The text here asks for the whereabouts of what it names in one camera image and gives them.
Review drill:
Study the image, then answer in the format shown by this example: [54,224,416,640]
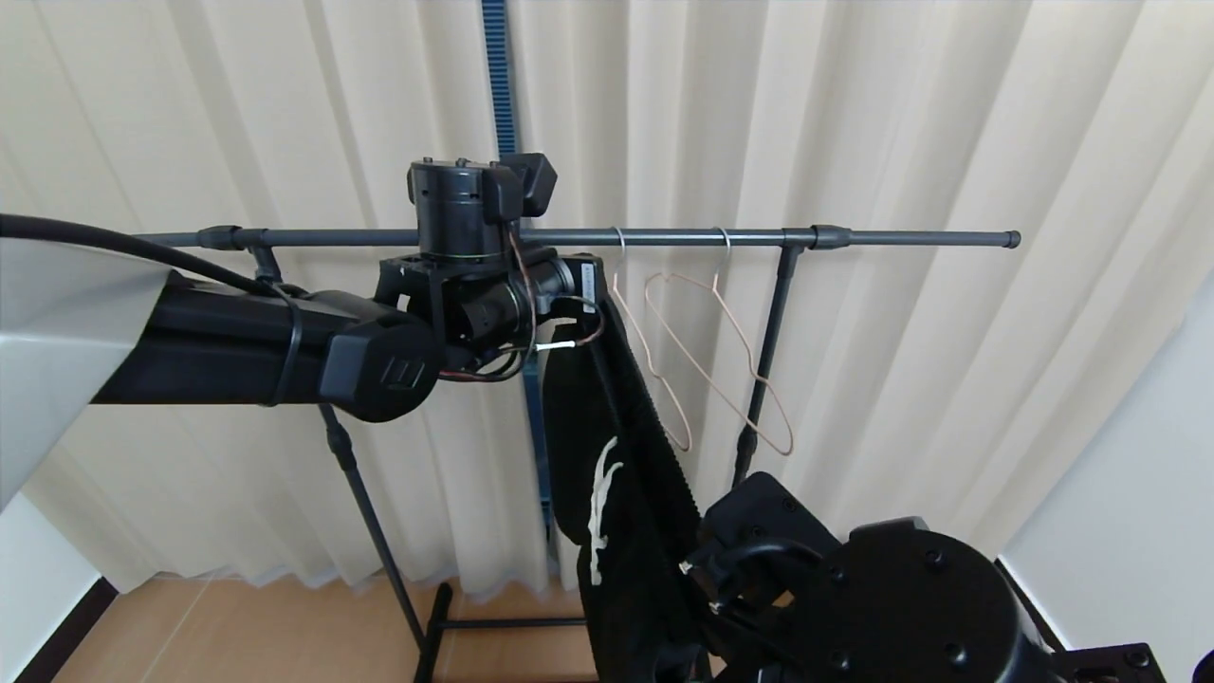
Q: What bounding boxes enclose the pink clothes hanger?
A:
[607,228,693,453]
[644,228,795,457]

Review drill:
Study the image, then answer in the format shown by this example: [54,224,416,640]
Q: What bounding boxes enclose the black shorts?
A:
[541,294,733,683]

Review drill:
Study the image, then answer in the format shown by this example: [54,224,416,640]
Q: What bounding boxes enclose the black clothes rack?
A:
[133,225,1022,683]

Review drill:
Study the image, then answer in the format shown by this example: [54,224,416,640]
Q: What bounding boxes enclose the beige curtain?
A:
[507,0,1214,591]
[0,0,553,596]

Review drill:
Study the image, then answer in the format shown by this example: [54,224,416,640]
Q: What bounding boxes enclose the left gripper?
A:
[543,250,609,320]

